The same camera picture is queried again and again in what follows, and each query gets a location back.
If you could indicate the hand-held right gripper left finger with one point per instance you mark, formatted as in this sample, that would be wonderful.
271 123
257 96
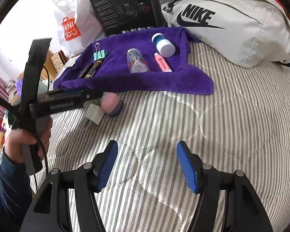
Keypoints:
108 164

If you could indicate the purple towel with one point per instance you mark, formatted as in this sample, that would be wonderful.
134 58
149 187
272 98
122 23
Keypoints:
147 82

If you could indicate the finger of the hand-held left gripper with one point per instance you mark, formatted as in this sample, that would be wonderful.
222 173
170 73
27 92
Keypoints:
72 92

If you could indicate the pink lip balm tube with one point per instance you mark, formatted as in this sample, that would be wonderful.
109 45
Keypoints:
162 64

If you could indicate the black headphone box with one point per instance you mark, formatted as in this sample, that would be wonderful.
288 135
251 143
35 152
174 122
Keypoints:
116 12

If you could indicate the person's left forearm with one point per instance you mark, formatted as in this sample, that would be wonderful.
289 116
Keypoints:
9 186

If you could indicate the wooden stand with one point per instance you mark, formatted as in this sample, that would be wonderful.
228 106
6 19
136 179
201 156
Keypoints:
49 73

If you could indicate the white charger plug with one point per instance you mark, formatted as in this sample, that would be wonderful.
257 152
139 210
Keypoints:
95 114

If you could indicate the blue white bottle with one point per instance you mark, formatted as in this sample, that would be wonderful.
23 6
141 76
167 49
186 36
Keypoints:
165 47

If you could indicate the striped bed sheet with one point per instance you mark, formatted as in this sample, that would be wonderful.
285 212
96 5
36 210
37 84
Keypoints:
159 116

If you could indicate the clear plastic candy bottle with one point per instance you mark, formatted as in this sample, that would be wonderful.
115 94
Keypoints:
136 62

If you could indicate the white plastic shopping bag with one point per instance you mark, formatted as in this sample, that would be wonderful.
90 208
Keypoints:
87 17

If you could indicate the purple cloth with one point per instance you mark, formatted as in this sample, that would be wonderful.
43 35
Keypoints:
19 85

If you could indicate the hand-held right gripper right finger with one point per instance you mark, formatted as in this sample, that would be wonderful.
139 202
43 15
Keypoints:
187 166

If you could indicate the black tube with gold text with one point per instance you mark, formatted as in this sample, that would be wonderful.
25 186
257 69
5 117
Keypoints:
94 68

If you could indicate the green binder clip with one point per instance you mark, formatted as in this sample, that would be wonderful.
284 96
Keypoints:
99 56

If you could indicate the patterned brown box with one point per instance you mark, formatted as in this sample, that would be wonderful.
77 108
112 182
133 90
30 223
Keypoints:
56 61

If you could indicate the person's left hand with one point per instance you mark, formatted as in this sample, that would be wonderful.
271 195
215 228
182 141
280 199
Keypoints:
13 140

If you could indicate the grey sling bag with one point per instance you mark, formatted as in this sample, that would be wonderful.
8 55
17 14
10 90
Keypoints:
244 33

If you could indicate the pink purple egg-shaped case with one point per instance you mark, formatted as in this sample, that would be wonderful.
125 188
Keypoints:
111 102

